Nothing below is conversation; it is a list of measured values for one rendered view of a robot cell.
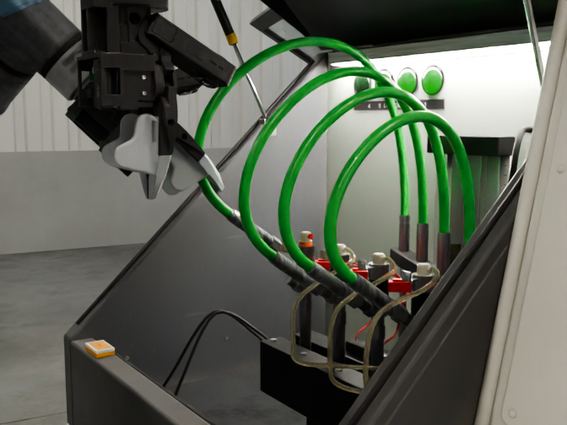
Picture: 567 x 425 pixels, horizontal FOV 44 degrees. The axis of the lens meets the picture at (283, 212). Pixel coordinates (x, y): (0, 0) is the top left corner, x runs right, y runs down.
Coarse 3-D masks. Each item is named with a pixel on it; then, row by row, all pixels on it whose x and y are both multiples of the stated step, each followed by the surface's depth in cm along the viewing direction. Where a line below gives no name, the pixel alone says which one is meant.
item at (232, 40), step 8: (216, 0) 127; (216, 8) 128; (224, 16) 128; (224, 24) 129; (224, 32) 129; (232, 32) 129; (232, 40) 130; (240, 56) 131; (240, 64) 132; (248, 80) 133; (256, 96) 134; (264, 112) 135; (264, 120) 135
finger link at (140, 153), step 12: (144, 120) 73; (156, 120) 74; (144, 132) 74; (156, 132) 74; (132, 144) 73; (144, 144) 74; (156, 144) 74; (120, 156) 73; (132, 156) 73; (144, 156) 74; (156, 156) 74; (168, 156) 74; (132, 168) 74; (144, 168) 74; (156, 168) 75; (156, 180) 75; (156, 192) 76
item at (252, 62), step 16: (272, 48) 98; (288, 48) 99; (336, 48) 104; (352, 48) 105; (256, 64) 97; (368, 64) 107; (224, 96) 94; (208, 112) 93; (400, 128) 112; (400, 144) 113; (400, 160) 114; (400, 176) 115; (208, 192) 94; (224, 208) 96
